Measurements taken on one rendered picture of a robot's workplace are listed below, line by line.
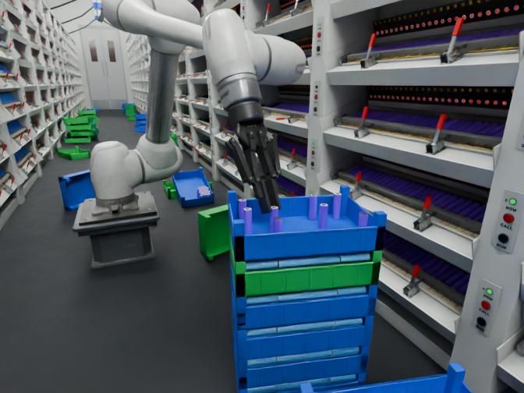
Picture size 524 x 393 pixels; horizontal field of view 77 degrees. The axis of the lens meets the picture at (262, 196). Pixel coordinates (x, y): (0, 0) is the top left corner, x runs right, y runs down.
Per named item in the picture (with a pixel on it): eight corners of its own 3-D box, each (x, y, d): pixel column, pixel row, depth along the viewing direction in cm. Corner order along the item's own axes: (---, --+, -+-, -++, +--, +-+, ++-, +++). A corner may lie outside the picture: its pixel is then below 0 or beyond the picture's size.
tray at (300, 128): (311, 139, 128) (304, 116, 124) (251, 123, 181) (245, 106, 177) (352, 118, 133) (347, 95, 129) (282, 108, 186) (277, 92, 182)
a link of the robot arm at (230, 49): (232, 69, 66) (277, 73, 75) (212, -6, 66) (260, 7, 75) (203, 91, 74) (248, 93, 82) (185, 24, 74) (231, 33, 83)
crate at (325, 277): (235, 298, 65) (235, 262, 63) (229, 249, 84) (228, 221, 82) (378, 285, 70) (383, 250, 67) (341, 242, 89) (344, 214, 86)
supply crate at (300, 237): (235, 262, 63) (234, 223, 60) (228, 221, 82) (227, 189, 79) (383, 250, 67) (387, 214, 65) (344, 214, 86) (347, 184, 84)
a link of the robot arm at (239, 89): (210, 91, 74) (216, 117, 74) (229, 72, 67) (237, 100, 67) (242, 91, 80) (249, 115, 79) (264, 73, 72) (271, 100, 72)
